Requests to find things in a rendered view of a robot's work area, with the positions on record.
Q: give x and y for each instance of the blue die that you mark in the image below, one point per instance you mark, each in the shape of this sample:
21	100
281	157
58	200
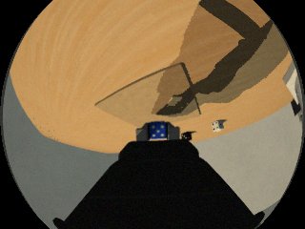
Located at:
157	129

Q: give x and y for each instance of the white die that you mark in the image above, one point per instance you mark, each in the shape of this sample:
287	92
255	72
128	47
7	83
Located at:
218	126

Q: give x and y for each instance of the tan square mat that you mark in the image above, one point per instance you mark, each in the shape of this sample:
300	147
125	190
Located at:
165	95

